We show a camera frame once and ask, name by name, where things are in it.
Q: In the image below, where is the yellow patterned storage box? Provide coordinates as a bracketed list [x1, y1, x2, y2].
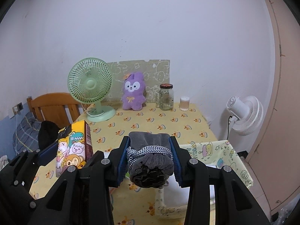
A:
[153, 139, 254, 217]

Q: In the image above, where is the glass jar with lid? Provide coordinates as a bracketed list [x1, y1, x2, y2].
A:
[156, 83, 174, 111]

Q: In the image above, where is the pink door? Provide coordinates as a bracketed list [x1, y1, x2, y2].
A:
[246, 0, 299, 216]

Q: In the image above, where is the purple plush toy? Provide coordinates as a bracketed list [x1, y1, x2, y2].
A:
[121, 72, 146, 111]

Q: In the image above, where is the wall power socket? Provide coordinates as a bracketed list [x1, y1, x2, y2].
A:
[12, 103, 23, 115]

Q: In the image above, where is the grey cloth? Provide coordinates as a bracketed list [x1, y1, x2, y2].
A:
[127, 132, 174, 188]

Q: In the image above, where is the cartoon animal tissue pack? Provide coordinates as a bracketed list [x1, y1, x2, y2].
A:
[56, 120, 94, 177]

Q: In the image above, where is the cotton swab container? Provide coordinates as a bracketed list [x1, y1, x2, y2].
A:
[179, 97, 190, 111]

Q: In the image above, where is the green desk fan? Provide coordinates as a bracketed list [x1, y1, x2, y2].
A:
[67, 57, 116, 122]

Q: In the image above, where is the white standing fan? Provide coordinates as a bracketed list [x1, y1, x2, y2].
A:
[226, 95, 263, 136]

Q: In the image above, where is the black garment on chair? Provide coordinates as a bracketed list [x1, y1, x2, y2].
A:
[38, 120, 60, 150]

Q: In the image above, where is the blue plaid pillow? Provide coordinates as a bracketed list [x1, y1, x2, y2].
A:
[13, 112, 41, 155]

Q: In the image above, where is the patterned cardboard backboard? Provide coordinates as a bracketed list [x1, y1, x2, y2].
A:
[104, 59, 170, 103]

